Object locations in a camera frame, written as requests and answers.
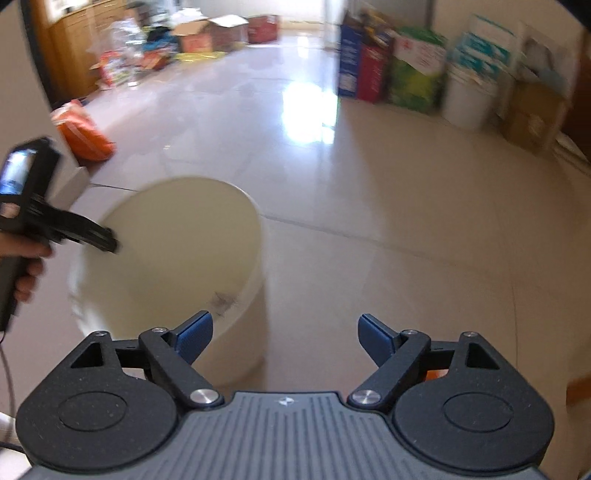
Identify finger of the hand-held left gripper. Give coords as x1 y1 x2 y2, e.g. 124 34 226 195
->
28 196 120 254

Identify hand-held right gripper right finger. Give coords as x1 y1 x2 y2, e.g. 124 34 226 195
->
347 313 502 409

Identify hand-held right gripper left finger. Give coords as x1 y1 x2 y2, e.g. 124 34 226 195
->
69 310 221 409

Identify large white plastic bucket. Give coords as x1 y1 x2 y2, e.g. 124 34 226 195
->
67 176 269 389

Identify person's left hand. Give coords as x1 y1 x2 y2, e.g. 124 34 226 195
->
0 233 54 304

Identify orange plastic bag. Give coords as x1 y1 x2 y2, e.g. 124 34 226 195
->
51 99 117 162

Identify wooden cabinet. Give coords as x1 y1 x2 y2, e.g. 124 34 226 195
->
33 0 122 99

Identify pile of colourful packets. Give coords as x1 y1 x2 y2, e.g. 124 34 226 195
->
90 18 182 89

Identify yellow flat packets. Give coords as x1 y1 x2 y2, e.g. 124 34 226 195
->
177 50 228 64

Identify open cardboard box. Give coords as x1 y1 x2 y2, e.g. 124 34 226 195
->
172 14 251 54

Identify small white bucket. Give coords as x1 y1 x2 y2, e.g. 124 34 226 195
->
440 69 498 133

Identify tall red box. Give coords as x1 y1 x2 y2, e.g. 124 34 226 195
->
357 42 394 105

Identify green and white box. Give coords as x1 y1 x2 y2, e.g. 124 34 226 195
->
387 27 448 114

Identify brown cardboard box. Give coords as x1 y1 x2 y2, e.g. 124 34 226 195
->
500 82 570 157

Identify tall blue box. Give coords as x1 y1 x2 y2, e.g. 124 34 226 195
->
338 22 366 100

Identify red carton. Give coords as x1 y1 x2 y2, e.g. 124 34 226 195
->
247 14 281 45

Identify white and teal box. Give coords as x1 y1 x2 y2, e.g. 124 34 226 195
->
449 14 517 85

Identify white carton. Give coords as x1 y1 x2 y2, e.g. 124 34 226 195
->
516 22 579 95

